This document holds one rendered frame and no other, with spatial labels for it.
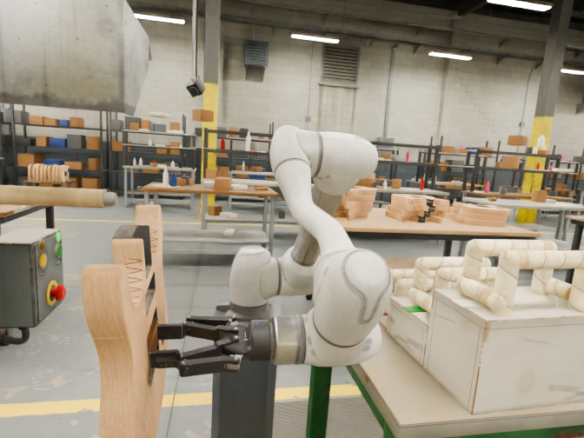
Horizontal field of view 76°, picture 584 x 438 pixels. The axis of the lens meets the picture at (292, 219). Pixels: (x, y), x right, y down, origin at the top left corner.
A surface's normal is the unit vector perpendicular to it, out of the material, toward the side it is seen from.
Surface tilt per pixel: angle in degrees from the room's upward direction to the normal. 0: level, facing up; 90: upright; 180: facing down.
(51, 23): 90
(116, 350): 112
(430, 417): 0
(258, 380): 90
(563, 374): 90
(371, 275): 47
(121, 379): 85
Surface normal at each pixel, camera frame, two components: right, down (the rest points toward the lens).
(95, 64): 0.18, 0.18
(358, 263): 0.25, -0.51
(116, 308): 0.18, 0.38
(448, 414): 0.07, -0.98
